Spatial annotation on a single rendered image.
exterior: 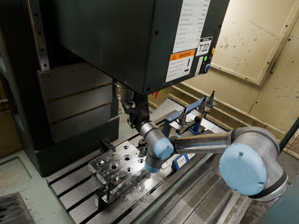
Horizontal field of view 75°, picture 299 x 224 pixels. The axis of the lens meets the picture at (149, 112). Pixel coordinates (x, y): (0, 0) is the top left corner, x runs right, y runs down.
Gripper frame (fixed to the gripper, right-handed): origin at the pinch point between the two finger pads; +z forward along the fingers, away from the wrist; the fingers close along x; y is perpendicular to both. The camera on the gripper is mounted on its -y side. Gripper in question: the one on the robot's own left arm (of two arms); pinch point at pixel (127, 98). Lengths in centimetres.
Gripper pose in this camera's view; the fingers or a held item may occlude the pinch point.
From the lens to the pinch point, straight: 95.5
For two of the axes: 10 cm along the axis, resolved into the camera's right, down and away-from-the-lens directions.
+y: -1.7, 7.9, 6.0
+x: 8.5, -1.9, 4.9
